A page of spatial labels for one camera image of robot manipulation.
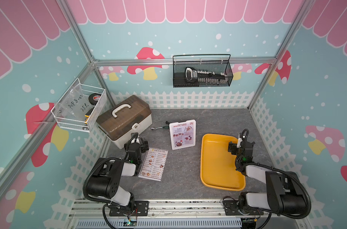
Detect clear acrylic menu holder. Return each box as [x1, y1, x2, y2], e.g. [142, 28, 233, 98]
[169, 119, 197, 151]

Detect restaurant special menu sheet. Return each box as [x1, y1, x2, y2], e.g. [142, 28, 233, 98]
[171, 121, 195, 148]

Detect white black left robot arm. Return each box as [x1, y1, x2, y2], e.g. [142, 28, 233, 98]
[82, 133, 149, 215]

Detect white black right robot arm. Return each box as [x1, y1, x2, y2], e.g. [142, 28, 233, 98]
[228, 129, 311, 219]

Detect dim sum inn menu sheet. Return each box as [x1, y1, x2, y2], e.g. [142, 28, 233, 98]
[138, 148, 168, 181]

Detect white box with brown lid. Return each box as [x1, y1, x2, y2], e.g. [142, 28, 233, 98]
[97, 95, 153, 149]

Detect yellow plastic tray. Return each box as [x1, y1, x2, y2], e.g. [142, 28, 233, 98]
[200, 134, 246, 191]

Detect yellow black utility knife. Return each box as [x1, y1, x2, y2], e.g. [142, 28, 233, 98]
[85, 108, 94, 118]

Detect black tape roll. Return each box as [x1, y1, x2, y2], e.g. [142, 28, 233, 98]
[88, 93, 102, 106]

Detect green handled ratchet wrench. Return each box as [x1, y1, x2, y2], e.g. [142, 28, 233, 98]
[150, 126, 170, 130]

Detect clear wall bin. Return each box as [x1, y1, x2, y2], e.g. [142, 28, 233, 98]
[51, 79, 107, 133]

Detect black socket set rail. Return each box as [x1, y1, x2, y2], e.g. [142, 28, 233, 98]
[184, 67, 228, 86]

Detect black wire mesh basket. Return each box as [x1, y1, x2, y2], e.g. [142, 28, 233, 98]
[172, 54, 233, 88]

